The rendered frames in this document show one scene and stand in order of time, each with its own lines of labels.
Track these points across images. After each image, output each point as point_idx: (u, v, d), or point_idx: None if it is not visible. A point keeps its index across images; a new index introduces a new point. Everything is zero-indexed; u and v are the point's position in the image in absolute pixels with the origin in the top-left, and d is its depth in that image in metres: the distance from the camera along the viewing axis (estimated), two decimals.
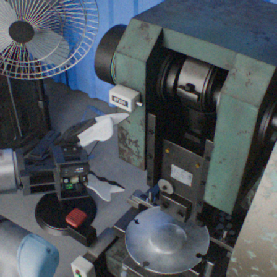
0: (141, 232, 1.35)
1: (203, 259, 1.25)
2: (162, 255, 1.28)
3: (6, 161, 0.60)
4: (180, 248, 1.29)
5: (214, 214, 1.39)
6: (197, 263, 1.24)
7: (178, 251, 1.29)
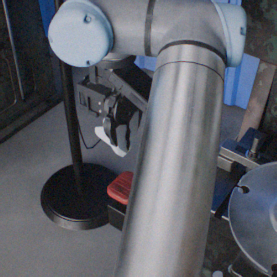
0: (255, 208, 0.70)
1: None
2: None
3: None
4: None
5: None
6: None
7: None
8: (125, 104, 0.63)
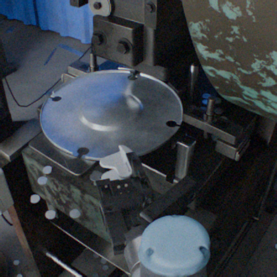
0: (65, 109, 0.81)
1: (175, 141, 0.73)
2: (108, 134, 0.75)
3: None
4: (137, 118, 0.78)
5: (191, 81, 0.87)
6: (174, 134, 0.75)
7: (135, 123, 0.78)
8: None
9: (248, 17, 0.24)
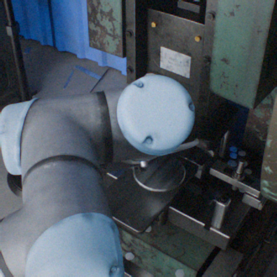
0: None
1: (211, 199, 0.89)
2: None
3: (125, 161, 0.50)
4: None
5: (223, 142, 1.03)
6: None
7: None
8: None
9: None
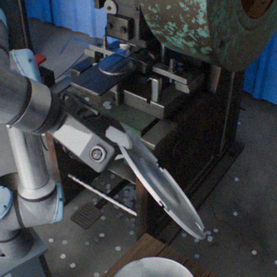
0: (151, 162, 0.89)
1: (148, 78, 1.35)
2: (138, 159, 0.77)
3: None
4: (159, 187, 0.74)
5: (162, 51, 1.49)
6: (152, 190, 0.66)
7: (154, 183, 0.74)
8: None
9: (159, 12, 0.86)
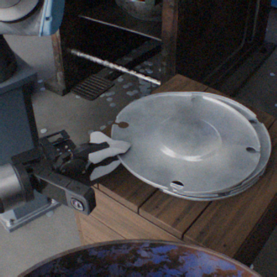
0: (180, 107, 0.83)
1: None
2: (149, 138, 0.75)
3: None
4: (177, 156, 0.71)
5: None
6: (155, 184, 0.66)
7: (170, 156, 0.72)
8: None
9: None
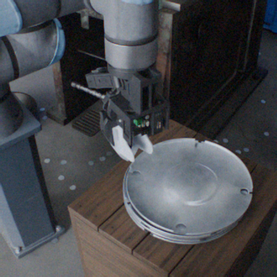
0: (185, 154, 0.96)
1: None
2: (157, 186, 0.89)
3: (157, 50, 0.56)
4: (181, 201, 0.85)
5: None
6: (163, 228, 0.79)
7: (175, 201, 0.85)
8: None
9: None
